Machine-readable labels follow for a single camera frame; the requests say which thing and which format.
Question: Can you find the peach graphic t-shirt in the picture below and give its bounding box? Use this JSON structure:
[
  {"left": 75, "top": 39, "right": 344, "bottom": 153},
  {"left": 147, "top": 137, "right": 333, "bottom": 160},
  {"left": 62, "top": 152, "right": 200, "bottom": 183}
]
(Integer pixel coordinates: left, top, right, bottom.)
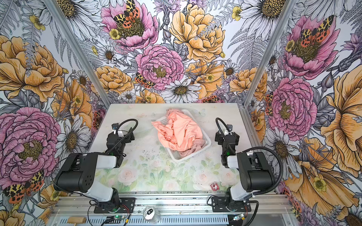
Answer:
[{"left": 152, "top": 109, "right": 203, "bottom": 152}]

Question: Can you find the white plastic laundry basket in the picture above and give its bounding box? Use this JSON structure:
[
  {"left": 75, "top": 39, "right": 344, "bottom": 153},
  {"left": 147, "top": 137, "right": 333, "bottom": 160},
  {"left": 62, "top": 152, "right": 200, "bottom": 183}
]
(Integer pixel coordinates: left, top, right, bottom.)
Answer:
[{"left": 152, "top": 109, "right": 211, "bottom": 162}]

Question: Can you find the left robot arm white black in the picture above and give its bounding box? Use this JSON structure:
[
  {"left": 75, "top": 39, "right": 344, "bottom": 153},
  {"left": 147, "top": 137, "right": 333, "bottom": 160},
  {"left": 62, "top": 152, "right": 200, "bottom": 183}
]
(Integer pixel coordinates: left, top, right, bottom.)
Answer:
[{"left": 53, "top": 119, "right": 138, "bottom": 212}]

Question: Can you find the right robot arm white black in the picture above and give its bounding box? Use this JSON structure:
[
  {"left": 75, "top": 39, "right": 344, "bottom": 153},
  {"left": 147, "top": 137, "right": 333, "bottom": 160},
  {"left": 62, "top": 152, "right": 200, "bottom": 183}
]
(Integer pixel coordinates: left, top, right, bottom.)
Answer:
[{"left": 214, "top": 125, "right": 281, "bottom": 211}]

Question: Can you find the dusty pink garment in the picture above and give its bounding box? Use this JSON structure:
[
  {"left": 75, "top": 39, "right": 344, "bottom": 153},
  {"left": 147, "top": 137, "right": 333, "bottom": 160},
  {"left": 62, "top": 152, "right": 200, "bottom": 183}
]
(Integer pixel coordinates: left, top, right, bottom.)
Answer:
[{"left": 179, "top": 139, "right": 206, "bottom": 157}]

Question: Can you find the small red white card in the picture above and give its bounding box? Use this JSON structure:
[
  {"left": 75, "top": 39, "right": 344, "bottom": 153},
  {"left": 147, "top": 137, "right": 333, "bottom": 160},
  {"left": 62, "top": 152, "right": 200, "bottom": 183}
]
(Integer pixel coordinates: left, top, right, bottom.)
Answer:
[{"left": 210, "top": 182, "right": 220, "bottom": 191}]

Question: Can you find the right green circuit board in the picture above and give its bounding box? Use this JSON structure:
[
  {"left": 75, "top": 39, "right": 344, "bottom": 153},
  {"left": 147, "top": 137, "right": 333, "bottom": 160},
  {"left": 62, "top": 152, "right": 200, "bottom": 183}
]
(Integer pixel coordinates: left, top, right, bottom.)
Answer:
[{"left": 232, "top": 213, "right": 245, "bottom": 221}]

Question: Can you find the silver drink can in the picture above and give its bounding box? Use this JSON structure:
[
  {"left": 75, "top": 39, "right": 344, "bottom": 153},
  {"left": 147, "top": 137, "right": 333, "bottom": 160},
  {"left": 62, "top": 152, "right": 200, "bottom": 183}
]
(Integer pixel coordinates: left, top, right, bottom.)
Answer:
[{"left": 143, "top": 206, "right": 161, "bottom": 224}]

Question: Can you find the wooden block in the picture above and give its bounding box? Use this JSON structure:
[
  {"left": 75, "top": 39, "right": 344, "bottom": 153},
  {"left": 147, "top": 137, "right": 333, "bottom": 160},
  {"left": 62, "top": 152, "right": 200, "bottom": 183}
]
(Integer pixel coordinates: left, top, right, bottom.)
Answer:
[{"left": 67, "top": 217, "right": 86, "bottom": 226}]

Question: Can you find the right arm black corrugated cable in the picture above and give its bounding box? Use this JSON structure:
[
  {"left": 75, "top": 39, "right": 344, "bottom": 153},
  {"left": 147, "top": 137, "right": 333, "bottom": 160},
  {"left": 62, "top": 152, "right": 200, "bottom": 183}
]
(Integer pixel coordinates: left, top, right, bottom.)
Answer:
[{"left": 215, "top": 117, "right": 284, "bottom": 195}]

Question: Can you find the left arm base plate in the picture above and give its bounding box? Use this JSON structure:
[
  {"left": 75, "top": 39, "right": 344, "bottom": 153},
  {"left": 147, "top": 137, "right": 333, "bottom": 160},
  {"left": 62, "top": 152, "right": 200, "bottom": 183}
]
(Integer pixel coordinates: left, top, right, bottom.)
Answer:
[{"left": 94, "top": 197, "right": 136, "bottom": 214}]

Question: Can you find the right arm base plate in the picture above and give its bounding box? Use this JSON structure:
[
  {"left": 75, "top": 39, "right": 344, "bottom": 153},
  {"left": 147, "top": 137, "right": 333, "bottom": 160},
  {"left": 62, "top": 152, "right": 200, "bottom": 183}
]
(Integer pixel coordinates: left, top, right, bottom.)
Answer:
[{"left": 207, "top": 195, "right": 251, "bottom": 212}]

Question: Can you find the aluminium frame rail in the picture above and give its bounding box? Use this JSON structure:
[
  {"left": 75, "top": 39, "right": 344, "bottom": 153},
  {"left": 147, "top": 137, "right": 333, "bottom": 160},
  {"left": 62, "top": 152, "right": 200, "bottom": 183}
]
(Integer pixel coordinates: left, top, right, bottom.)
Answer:
[{"left": 51, "top": 192, "right": 292, "bottom": 217}]

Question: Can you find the white slotted cable duct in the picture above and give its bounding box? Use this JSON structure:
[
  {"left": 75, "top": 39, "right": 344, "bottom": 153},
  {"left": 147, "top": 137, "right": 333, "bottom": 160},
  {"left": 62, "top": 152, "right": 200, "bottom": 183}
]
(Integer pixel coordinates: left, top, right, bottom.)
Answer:
[{"left": 58, "top": 215, "right": 230, "bottom": 226}]

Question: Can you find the right aluminium corner post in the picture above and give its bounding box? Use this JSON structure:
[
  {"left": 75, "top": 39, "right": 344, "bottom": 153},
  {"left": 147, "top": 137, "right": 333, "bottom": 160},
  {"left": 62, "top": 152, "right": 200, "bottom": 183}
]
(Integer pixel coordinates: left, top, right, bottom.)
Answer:
[{"left": 243, "top": 1, "right": 296, "bottom": 108}]

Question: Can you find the aluminium corner post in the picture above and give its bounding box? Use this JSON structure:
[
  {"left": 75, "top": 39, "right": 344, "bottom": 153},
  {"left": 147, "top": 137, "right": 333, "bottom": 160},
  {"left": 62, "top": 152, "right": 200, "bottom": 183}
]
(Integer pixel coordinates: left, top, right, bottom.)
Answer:
[
  {"left": 243, "top": 1, "right": 296, "bottom": 108},
  {"left": 44, "top": 1, "right": 111, "bottom": 109}
]

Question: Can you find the left aluminium corner post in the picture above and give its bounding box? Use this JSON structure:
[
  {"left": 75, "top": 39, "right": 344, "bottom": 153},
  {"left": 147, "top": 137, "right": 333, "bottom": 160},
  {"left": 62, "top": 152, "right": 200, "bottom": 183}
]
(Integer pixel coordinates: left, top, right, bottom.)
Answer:
[{"left": 44, "top": 1, "right": 111, "bottom": 109}]

